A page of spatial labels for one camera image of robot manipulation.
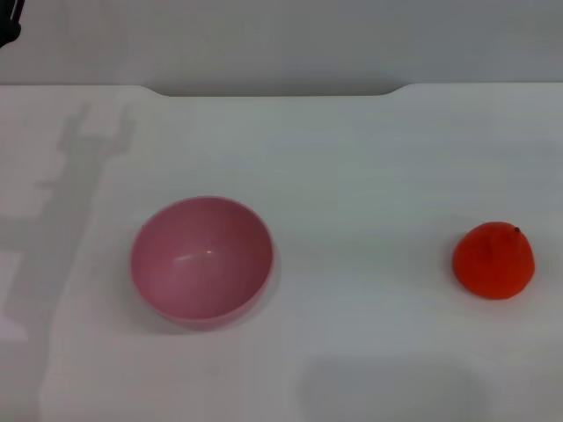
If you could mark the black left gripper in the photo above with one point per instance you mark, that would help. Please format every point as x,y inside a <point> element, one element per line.
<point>8,26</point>

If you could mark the pink plastic bowl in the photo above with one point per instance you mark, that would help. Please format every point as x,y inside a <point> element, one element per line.
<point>198,264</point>

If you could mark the orange toy fruit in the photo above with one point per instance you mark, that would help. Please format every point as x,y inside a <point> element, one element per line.
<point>492,264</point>

